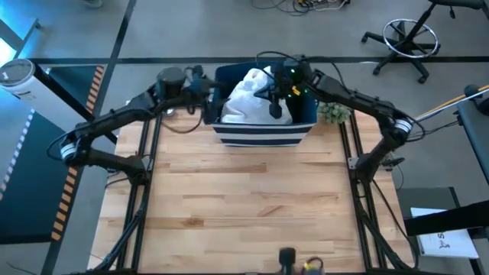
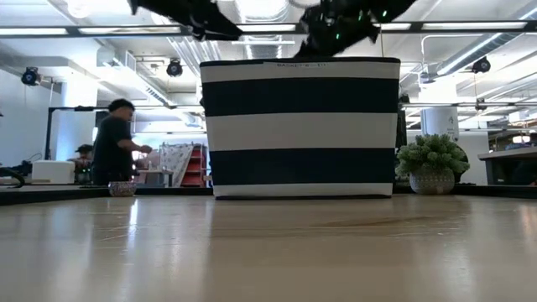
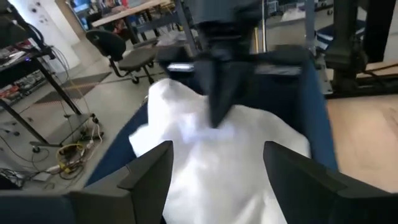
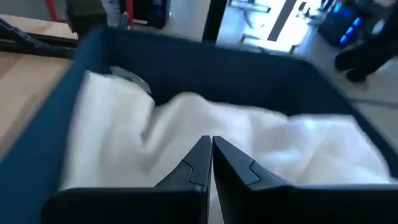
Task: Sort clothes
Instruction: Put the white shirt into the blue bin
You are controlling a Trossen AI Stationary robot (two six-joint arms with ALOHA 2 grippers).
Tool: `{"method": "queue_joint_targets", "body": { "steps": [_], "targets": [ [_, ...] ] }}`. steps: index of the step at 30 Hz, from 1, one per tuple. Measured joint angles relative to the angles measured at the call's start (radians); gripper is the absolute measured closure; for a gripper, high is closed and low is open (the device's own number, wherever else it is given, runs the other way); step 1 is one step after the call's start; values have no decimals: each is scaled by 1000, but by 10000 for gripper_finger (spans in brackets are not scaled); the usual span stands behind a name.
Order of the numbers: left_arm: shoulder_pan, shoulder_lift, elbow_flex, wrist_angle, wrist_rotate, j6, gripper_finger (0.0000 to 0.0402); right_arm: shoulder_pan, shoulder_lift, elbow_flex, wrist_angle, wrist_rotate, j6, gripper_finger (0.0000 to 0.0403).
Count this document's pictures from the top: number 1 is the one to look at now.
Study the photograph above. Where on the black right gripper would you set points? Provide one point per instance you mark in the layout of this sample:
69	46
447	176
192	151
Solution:
292	78

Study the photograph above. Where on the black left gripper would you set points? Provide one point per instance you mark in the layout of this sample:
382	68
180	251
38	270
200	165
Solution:
200	86

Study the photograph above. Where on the white cloth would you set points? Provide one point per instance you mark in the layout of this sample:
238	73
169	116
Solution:
248	107

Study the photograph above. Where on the navy white striped fabric bin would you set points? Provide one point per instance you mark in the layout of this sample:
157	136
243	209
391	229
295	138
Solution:
263	135

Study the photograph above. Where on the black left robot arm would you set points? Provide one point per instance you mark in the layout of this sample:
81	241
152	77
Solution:
114	118

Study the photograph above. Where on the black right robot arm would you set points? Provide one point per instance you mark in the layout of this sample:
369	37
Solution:
363	107

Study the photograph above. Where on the small round silver disc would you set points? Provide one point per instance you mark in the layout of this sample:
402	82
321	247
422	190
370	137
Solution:
169	112

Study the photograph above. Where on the small green artificial plant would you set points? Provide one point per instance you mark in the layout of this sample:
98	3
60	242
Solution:
334	112

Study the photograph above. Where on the black office chair base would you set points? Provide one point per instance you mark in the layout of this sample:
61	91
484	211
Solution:
409	42

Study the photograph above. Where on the white tower air purifier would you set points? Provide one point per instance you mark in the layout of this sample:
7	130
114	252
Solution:
42	95

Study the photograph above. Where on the yellow black device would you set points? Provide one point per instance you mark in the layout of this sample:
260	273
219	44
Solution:
312	267

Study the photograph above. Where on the black side table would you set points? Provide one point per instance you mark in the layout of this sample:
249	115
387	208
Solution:
477	130

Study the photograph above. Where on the black floor mat orange stripes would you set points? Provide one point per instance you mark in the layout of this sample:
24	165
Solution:
30	198

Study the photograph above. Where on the white printed paper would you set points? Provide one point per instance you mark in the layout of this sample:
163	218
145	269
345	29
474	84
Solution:
447	244

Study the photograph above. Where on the black frame post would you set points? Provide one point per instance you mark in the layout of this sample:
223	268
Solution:
76	101
447	219

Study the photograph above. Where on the black table frame rails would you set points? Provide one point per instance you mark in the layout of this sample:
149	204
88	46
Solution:
366	229
137	214

